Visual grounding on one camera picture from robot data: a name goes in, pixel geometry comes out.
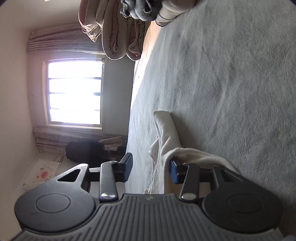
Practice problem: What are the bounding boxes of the folded dark garment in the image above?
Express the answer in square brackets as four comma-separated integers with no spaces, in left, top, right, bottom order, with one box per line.
[146,0,166,21]

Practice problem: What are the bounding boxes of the folded grey sweater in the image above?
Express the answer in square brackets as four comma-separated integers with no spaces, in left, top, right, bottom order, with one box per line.
[120,0,153,21]

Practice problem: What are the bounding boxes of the hanging dark clothes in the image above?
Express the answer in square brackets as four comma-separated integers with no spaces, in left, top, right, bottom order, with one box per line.
[65,140,111,163]

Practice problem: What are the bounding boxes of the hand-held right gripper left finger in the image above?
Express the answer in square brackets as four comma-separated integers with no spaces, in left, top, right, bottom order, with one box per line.
[55,152,133,202]

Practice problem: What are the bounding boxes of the grey curtain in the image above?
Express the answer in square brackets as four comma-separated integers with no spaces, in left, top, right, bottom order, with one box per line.
[32,125,129,153]
[27,23,109,61]

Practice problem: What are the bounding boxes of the folded beige garment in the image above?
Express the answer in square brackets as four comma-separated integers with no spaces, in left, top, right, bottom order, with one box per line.
[155,0,197,27]

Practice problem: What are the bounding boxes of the bed with grey blanket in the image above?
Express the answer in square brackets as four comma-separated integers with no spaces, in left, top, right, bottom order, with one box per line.
[125,0,296,232]

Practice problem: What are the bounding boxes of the folded beige pink duvet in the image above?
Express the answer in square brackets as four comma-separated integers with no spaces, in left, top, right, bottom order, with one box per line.
[102,0,148,61]

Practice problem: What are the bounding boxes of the white sweatshirt with orange print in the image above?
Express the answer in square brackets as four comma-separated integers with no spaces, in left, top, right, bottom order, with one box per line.
[144,110,240,194]

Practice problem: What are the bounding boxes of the window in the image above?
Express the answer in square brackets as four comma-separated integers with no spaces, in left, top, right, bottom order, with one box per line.
[42,58,105,130]

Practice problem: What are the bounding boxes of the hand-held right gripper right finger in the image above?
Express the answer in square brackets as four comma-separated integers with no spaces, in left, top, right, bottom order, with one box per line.
[169,159,241,202]

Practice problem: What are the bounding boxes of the hanging pink clothes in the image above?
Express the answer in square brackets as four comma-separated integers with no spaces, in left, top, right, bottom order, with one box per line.
[97,136,127,153]

